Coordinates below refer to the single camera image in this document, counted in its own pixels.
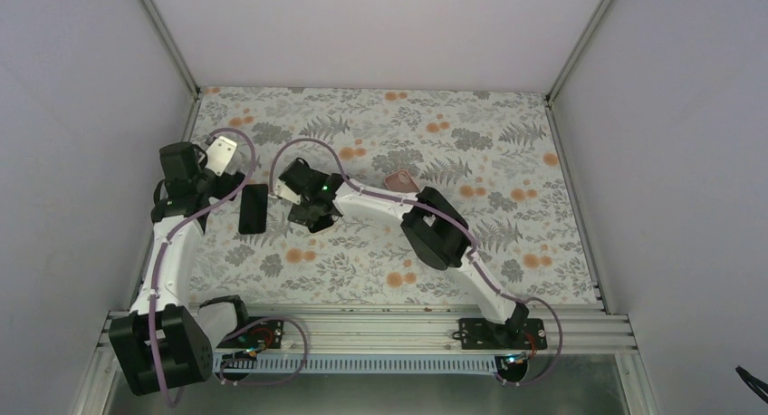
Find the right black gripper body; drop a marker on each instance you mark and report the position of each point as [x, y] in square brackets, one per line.
[302, 215]

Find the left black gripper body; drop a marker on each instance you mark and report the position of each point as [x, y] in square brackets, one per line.
[204, 185]

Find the black smartphone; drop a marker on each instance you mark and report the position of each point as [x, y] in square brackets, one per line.
[253, 209]

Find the pink phone case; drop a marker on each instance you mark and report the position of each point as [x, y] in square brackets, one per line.
[402, 182]

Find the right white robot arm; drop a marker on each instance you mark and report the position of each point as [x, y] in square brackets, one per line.
[438, 235]

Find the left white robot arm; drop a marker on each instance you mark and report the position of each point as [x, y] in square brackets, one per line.
[160, 344]

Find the floral table mat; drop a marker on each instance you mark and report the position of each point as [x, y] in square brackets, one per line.
[491, 154]

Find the black object at edge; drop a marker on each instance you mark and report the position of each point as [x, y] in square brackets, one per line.
[757, 386]

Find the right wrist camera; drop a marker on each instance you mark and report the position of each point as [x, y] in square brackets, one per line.
[282, 191]

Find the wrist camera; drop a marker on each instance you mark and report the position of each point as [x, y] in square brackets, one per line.
[219, 153]
[282, 191]

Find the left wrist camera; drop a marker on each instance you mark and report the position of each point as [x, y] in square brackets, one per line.
[219, 153]

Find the aluminium front rail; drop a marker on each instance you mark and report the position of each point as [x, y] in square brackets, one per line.
[419, 329]

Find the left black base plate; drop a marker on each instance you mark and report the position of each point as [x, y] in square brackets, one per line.
[266, 335]

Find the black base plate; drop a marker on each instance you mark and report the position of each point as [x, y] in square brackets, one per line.
[477, 334]
[266, 335]

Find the perforated cable duct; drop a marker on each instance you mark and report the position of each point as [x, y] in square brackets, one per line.
[357, 364]

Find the left aluminium frame post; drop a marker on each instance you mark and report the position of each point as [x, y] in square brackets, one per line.
[158, 24]

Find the aluminium frame post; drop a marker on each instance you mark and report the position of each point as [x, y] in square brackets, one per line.
[593, 24]
[158, 24]

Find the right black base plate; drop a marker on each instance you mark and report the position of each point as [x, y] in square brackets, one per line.
[477, 334]

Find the right aluminium frame post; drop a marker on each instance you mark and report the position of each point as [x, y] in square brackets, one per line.
[593, 24]

